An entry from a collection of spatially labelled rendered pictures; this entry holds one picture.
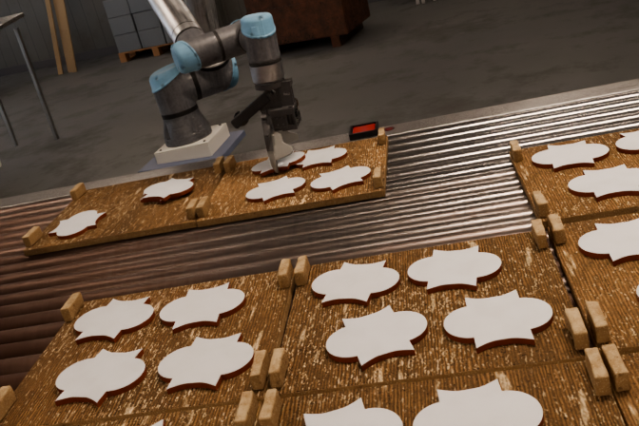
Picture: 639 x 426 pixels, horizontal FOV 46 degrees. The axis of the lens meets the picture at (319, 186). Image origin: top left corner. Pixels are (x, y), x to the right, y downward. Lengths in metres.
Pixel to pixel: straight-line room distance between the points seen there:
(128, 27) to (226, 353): 9.64
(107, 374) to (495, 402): 0.57
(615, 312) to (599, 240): 0.18
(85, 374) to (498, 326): 0.60
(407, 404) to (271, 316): 0.33
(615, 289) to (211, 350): 0.58
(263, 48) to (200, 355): 0.81
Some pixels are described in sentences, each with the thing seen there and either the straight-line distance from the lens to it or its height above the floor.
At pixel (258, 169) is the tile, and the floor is 0.95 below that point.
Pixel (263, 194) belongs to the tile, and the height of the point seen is 0.95.
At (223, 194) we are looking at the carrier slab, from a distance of 1.73.
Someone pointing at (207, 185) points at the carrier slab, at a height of 0.94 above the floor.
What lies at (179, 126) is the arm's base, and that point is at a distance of 2.31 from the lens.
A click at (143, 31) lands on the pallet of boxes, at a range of 10.57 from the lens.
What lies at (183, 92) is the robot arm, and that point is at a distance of 2.30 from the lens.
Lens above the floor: 1.52
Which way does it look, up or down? 21 degrees down
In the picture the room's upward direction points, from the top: 14 degrees counter-clockwise
